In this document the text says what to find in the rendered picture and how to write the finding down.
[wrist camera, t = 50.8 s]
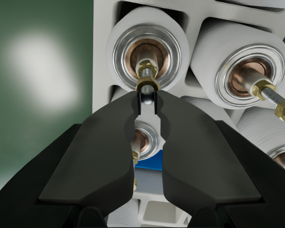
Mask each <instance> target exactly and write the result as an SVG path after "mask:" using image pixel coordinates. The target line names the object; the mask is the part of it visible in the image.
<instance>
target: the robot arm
mask: <svg viewBox="0 0 285 228"><path fill-rule="evenodd" d="M141 103H142V102H141V92H137V91H134V90H133V91H131V92H129V93H126V94H125V95H123V96H121V97H119V98H117V99H116V100H114V101H112V102H110V103H108V104H106V105H105V106H103V107H101V108H100V109H98V110H97V111H95V112H94V113H93V114H92V115H90V116H89V117H88V118H87V119H86V120H84V121H83V122H82V123H75V124H73V125H72V126H71V127H70V128H69V129H68V130H66V131H65V132H64V133H63V134H62V135H60V136H59V137H58V138H57V139H56V140H54V141H53V142H52V143H51V144H50V145H48V146H47V147H46V148H45V149H44V150H42V151H41V152H40V153H39V154H38V155H37V156H36V157H34V158H33V159H32V160H31V161H30V162H28V163H27V164H26V165H25V166H24V167H23V168H21V169H20V170H19V171H18V172H17V173H16V174H15V175H14V176H13V177H12V178H11V179H10V180H9V181H8V182H7V183H6V184H5V185H4V187H3V188H2V189H1V190H0V228H285V168H283V167H282V166H281V165H280V164H279V163H277V162H276V161H275V160H274V159H272V158H271V157H270V156H268V155H267V154H266V153H264V152H263V151H262V150H261V149H259V148H258V147H257V146H255V145H254V144H253V143H252V142H250V141H249V140H247V139H246V138H245V137H244V136H242V135H241V134H240V133H239V132H237V131H236V130H235V129H233V128H232V127H231V126H229V125H228V124H227V123H225V122H224V121H223V120H214V119H213V118H212V117H210V116H209V115H208V114H207V113H205V112H204V111H203V110H201V109H200V108H198V107H197V106H195V105H193V104H191V103H189V102H187V101H185V100H183V99H181V98H179V97H177V96H175V95H173V94H170V93H168V92H166V91H164V90H158V91H154V110H155V114H157V115H158V117H159V118H160V119H161V125H160V135H161V137H162V138H163V139H164V140H165V141H166V142H165V143H164V145H163V147H162V183H163V194H164V196H165V198H166V200H167V201H169V202H170V203H172V204H173V205H175V206H176V207H178V208H180V209H181V210H183V211H185V212H186V213H188V214H189V215H191V220H190V222H189V224H188V226H187V227H108V226H107V222H108V217H109V214H110V213H112V212H113V211H115V210H116V209H118V208H119V207H121V206H123V205H124V204H126V203H127V202H129V201H130V200H131V198H132V196H133V187H134V167H133V154H132V147H131V145H130V142H131V141H132V140H133V139H134V138H135V136H136V133H135V122H134V121H135V119H136V118H137V117H138V115H141Z"/></svg>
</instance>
